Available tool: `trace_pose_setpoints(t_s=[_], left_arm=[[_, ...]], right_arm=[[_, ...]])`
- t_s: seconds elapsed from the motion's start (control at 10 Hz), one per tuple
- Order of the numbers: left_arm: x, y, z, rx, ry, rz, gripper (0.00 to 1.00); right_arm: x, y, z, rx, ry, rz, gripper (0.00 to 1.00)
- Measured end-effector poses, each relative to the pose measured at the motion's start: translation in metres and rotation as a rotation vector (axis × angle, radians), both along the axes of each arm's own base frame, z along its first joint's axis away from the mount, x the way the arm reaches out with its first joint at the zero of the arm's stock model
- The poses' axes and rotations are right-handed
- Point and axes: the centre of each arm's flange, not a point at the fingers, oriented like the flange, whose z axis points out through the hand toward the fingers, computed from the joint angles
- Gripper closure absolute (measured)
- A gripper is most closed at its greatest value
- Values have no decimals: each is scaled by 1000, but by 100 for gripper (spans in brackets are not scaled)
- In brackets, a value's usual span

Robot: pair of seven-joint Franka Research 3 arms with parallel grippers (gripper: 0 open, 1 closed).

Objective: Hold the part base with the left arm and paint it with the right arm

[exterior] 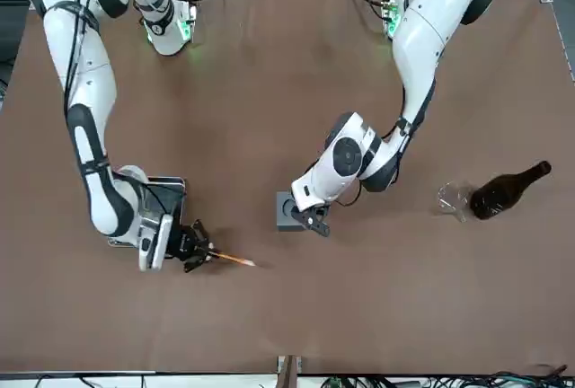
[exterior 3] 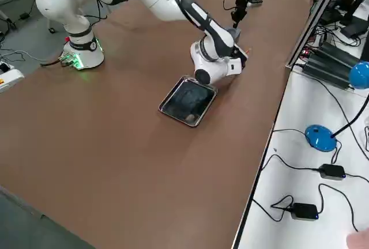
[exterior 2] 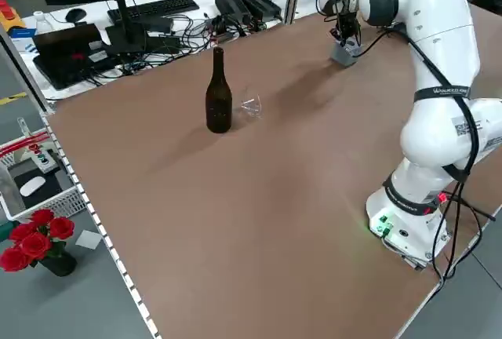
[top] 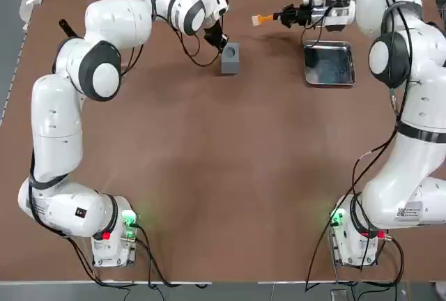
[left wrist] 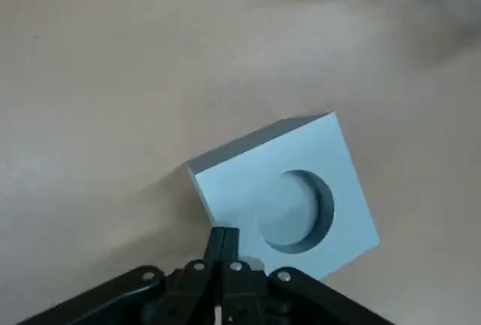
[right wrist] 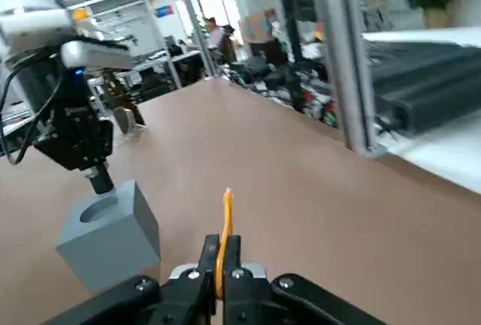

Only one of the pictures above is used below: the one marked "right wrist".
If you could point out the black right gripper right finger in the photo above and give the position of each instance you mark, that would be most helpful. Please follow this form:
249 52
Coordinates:
244 302

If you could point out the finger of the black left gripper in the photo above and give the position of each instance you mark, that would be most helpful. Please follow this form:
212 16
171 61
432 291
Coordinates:
100 180

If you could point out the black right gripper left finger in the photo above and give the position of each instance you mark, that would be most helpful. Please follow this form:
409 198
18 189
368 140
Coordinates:
180 302

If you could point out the grey part base block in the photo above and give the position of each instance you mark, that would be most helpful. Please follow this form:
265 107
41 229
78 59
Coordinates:
112 249

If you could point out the person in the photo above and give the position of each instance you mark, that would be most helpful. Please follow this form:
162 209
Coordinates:
215 37

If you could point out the brown cardboard box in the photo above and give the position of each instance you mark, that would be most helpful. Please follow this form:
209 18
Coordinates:
259 26

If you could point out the black ribbed equipment case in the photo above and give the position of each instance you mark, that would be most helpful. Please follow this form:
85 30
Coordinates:
432 76

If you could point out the aluminium frame post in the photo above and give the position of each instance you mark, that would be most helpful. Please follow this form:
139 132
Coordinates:
349 76
195 20

